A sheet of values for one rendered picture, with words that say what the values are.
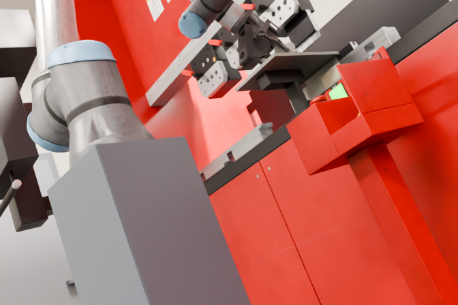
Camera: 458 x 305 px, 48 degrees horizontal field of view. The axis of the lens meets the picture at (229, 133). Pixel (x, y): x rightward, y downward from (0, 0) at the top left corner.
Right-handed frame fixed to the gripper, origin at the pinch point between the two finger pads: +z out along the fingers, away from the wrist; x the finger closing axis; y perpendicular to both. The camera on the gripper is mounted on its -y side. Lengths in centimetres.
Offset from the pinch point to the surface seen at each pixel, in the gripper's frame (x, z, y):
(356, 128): -35, 6, -44
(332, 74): -6.0, 10.3, 2.5
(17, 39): 96, -85, 21
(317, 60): -7.2, 4.1, 1.5
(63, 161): 333, -48, 109
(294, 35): 1.7, -3.0, 15.9
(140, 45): 74, -42, 40
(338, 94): -22.4, 6.0, -23.5
